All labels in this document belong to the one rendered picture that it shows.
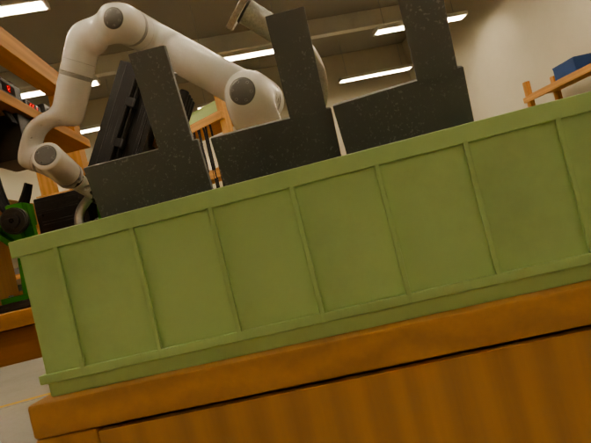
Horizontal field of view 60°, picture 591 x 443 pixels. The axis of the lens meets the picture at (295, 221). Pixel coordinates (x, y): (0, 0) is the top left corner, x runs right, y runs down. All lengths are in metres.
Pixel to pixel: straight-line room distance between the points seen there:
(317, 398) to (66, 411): 0.26
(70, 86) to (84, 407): 1.13
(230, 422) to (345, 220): 0.23
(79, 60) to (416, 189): 1.22
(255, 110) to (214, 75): 0.19
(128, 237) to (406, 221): 0.28
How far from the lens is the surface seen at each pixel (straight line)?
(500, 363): 0.52
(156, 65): 0.66
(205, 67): 1.40
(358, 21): 10.05
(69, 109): 1.59
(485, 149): 0.52
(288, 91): 0.62
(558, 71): 7.40
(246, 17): 0.65
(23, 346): 1.36
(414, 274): 0.51
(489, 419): 0.53
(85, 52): 1.58
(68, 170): 1.62
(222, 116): 4.50
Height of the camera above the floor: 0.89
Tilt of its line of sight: 2 degrees up
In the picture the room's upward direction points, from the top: 14 degrees counter-clockwise
